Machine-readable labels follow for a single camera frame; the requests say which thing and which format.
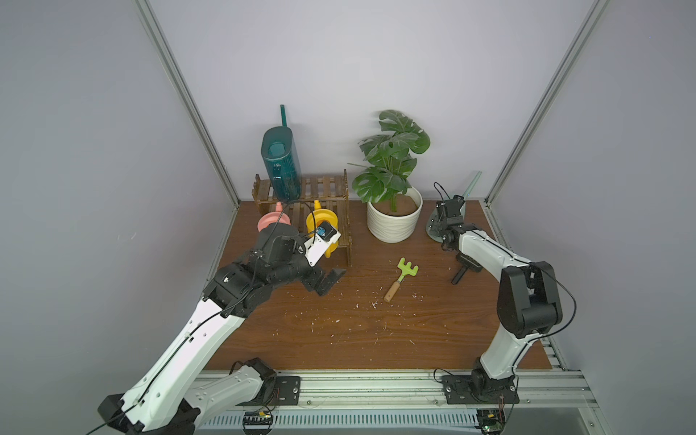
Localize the light green watering can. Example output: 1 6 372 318
426 170 482 243

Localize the pink watering can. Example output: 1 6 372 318
257 201 291 232

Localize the yellow watering can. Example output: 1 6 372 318
304 200 341 266

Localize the wooden two-tier shelf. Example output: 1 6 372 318
252 170 353 266

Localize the dark green watering can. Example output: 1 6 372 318
261 104 302 203

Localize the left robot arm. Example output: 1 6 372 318
98 222 345 434

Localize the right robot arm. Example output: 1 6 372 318
427 195 563 402

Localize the black toy scoop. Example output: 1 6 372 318
451 253 483 286

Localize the white ribbed plant pot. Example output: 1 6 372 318
367 188 423 244

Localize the green toy rake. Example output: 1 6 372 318
384 257 420 303

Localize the green monstera plant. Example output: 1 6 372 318
352 110 431 216

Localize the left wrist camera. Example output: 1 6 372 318
304 220 341 266

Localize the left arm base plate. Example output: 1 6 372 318
255 375 302 407

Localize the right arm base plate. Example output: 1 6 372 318
440 373 519 405

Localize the aluminium front rail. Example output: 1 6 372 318
193 369 610 434

